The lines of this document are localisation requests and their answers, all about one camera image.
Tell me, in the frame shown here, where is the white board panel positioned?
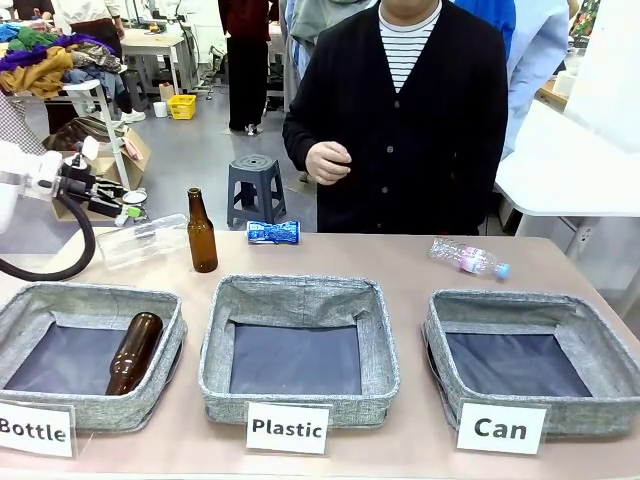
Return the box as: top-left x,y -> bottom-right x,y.
563,0 -> 640,154

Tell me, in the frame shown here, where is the person right forearm black sleeve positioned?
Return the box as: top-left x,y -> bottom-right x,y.
281,89 -> 346,169

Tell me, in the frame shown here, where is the grey fabric basket Bottle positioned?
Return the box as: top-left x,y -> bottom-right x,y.
0,281 -> 189,434

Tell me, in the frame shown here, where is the grey plastic stool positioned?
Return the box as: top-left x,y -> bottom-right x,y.
226,153 -> 288,231

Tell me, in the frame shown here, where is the white background work table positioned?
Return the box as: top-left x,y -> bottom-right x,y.
119,27 -> 195,96

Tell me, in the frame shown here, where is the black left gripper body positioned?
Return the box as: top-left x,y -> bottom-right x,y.
57,153 -> 102,205

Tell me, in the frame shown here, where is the person in dark red top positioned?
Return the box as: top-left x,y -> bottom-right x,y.
217,0 -> 282,137

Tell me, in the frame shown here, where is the white clothes table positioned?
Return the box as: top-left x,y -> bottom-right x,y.
8,78 -> 134,192

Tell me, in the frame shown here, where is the yellow plastic crate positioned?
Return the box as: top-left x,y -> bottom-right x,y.
166,93 -> 198,121

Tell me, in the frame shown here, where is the white side table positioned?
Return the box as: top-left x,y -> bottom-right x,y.
493,98 -> 640,236

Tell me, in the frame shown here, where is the person right hand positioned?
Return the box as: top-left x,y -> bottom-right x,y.
304,140 -> 353,187

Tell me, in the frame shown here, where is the brown cardboard box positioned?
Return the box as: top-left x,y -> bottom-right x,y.
48,125 -> 153,222

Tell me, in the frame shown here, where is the white sign Can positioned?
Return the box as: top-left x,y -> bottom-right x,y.
455,401 -> 548,456

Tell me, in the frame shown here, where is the person in white shirt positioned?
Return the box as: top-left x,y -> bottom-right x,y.
48,0 -> 147,125

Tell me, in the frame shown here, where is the colourful clothes pile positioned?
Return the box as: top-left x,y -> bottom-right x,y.
0,22 -> 129,100

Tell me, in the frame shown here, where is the grey fabric basket Can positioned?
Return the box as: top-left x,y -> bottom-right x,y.
421,289 -> 640,439

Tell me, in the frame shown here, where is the grey fabric basket Plastic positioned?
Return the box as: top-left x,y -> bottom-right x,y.
197,273 -> 402,429

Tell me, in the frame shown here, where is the white sign Bottle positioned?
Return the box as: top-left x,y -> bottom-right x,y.
0,400 -> 77,459

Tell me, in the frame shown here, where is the person in light blue jacket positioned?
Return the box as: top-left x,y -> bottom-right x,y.
452,0 -> 572,161

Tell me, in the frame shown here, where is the clear bottle pink label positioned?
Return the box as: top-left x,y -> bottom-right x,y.
428,236 -> 513,280

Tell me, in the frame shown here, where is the clear plastic container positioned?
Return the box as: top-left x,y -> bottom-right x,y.
96,213 -> 192,272

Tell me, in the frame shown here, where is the blue white package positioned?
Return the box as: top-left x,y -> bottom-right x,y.
245,219 -> 302,246

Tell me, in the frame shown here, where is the lying brown glass bottle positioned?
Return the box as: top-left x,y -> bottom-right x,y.
104,311 -> 165,397

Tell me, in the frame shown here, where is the white sign Plastic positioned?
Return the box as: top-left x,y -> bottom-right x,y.
244,400 -> 332,456

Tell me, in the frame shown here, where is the standing brown glass bottle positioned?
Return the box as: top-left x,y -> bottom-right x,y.
186,187 -> 220,274

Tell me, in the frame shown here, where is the person torso black cardigan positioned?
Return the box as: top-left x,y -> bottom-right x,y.
281,0 -> 511,237

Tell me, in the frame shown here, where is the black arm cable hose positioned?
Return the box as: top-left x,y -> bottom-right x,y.
0,191 -> 97,283

